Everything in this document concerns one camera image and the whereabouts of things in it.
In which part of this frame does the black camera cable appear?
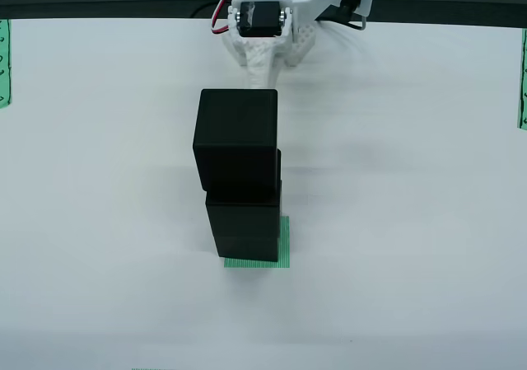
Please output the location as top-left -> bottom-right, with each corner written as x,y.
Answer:
329,0 -> 371,30

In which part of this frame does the black cube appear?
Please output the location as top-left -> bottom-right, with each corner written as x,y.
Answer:
192,88 -> 282,193
213,232 -> 283,263
204,149 -> 284,239

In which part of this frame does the green striped square marker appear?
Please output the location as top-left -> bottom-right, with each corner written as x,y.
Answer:
223,215 -> 291,269

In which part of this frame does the red white servo wire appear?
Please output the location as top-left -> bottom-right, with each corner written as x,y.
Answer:
209,0 -> 238,36

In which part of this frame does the green striped strip marker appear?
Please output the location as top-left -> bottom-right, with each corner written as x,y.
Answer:
0,18 -> 13,110
516,27 -> 527,130

